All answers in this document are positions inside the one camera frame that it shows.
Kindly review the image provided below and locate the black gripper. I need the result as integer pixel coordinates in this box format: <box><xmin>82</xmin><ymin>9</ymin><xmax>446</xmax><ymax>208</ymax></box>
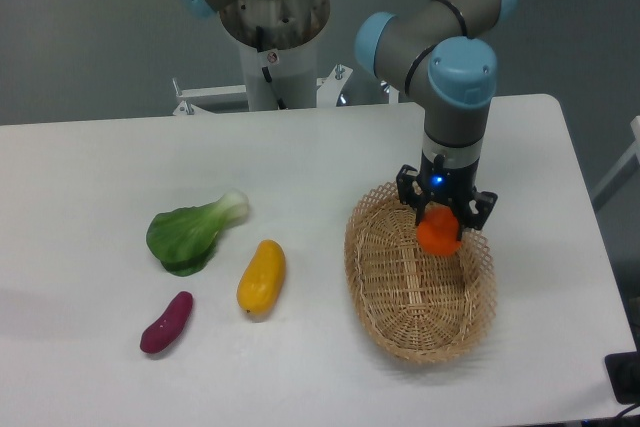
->
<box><xmin>396</xmin><ymin>155</ymin><xmax>498</xmax><ymax>241</ymax></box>

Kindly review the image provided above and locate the orange fruit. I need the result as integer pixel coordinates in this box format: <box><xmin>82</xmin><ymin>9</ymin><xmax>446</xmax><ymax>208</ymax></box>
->
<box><xmin>416</xmin><ymin>207</ymin><xmax>461</xmax><ymax>256</ymax></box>

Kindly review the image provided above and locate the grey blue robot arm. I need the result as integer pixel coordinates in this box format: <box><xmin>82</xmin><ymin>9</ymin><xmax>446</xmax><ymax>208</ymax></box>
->
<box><xmin>182</xmin><ymin>0</ymin><xmax>518</xmax><ymax>231</ymax></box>

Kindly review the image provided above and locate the woven wicker basket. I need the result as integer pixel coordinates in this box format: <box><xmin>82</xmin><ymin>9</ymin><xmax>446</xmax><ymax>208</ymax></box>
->
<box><xmin>344</xmin><ymin>182</ymin><xmax>497</xmax><ymax>364</ymax></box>

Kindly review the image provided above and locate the yellow mango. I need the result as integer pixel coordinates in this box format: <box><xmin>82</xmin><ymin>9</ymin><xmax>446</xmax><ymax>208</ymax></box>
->
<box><xmin>236</xmin><ymin>239</ymin><xmax>286</xmax><ymax>317</ymax></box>

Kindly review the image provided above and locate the black device at table edge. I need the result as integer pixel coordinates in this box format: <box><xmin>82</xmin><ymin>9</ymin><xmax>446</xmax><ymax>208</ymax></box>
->
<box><xmin>604</xmin><ymin>352</ymin><xmax>639</xmax><ymax>405</ymax></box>

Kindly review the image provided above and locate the green bok choy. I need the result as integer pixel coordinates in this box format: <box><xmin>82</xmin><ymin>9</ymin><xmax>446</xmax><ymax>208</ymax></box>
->
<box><xmin>145</xmin><ymin>190</ymin><xmax>249</xmax><ymax>277</ymax></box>

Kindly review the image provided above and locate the purple sweet potato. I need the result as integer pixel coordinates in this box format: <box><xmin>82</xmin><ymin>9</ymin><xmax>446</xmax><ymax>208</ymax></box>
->
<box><xmin>140</xmin><ymin>291</ymin><xmax>194</xmax><ymax>354</ymax></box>

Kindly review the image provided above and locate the white frame at right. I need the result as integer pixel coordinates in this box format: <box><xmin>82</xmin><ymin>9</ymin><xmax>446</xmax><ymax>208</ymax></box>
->
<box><xmin>590</xmin><ymin>116</ymin><xmax>639</xmax><ymax>212</ymax></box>

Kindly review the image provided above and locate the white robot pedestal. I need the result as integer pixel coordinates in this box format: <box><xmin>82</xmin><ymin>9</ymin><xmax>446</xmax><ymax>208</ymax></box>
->
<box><xmin>172</xmin><ymin>0</ymin><xmax>354</xmax><ymax>115</ymax></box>

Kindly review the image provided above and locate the black cable on pedestal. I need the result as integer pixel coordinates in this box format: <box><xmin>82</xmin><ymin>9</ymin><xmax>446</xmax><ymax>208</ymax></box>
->
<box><xmin>255</xmin><ymin>25</ymin><xmax>289</xmax><ymax>111</ymax></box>

